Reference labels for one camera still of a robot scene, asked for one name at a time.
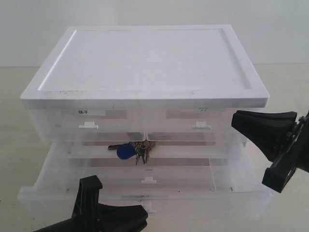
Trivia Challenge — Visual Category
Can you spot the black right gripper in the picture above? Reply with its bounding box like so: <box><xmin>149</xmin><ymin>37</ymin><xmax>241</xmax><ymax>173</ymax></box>
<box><xmin>231</xmin><ymin>110</ymin><xmax>309</xmax><ymax>193</ymax></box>

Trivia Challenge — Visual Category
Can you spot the key bunch with blue tag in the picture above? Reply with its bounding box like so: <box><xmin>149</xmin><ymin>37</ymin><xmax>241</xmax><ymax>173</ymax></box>
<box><xmin>108</xmin><ymin>140</ymin><xmax>156</xmax><ymax>165</ymax></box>

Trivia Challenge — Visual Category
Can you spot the wide translucent drawer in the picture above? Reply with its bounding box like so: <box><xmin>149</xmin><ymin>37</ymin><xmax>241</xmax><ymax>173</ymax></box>
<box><xmin>62</xmin><ymin>158</ymin><xmax>215</xmax><ymax>190</ymax></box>
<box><xmin>18</xmin><ymin>140</ymin><xmax>274</xmax><ymax>218</ymax></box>

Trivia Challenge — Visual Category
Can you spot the top right small drawer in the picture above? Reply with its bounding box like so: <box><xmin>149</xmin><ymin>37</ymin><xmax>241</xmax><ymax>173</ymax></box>
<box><xmin>145</xmin><ymin>109</ymin><xmax>235</xmax><ymax>142</ymax></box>

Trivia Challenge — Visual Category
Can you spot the small drawer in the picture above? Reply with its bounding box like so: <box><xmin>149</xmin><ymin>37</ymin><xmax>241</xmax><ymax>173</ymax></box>
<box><xmin>145</xmin><ymin>109</ymin><xmax>235</xmax><ymax>142</ymax></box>
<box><xmin>53</xmin><ymin>109</ymin><xmax>145</xmax><ymax>142</ymax></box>

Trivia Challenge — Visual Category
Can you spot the top left small drawer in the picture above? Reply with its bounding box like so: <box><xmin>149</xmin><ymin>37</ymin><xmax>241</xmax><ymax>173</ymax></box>
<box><xmin>53</xmin><ymin>109</ymin><xmax>145</xmax><ymax>142</ymax></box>

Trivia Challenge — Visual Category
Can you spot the white translucent drawer cabinet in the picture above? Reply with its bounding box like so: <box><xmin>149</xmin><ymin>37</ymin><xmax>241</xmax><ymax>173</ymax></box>
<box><xmin>19</xmin><ymin>24</ymin><xmax>270</xmax><ymax>194</ymax></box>

